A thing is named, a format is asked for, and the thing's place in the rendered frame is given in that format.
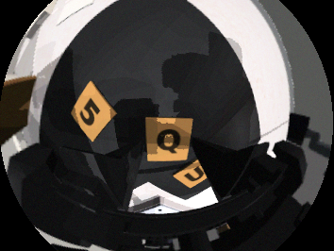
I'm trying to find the cream rectangular block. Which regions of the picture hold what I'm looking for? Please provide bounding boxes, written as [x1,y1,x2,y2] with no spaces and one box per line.
[25,0,58,40]

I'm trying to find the orange tile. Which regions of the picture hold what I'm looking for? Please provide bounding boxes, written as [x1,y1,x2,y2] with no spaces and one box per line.
[72,81,117,142]
[174,159,207,188]
[145,117,192,160]

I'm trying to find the white paper card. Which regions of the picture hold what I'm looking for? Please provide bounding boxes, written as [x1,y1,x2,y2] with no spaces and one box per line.
[57,0,94,26]

